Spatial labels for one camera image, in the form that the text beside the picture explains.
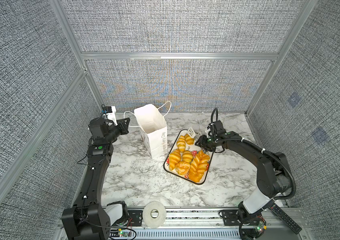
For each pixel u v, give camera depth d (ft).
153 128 3.38
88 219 1.29
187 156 3.03
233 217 2.39
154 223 2.35
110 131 2.08
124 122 2.20
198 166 2.90
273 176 1.55
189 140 3.25
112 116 2.16
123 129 2.17
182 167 2.82
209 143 2.57
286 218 2.36
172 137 3.46
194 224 2.40
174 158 2.95
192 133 3.11
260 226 2.27
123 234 2.29
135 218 2.41
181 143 3.20
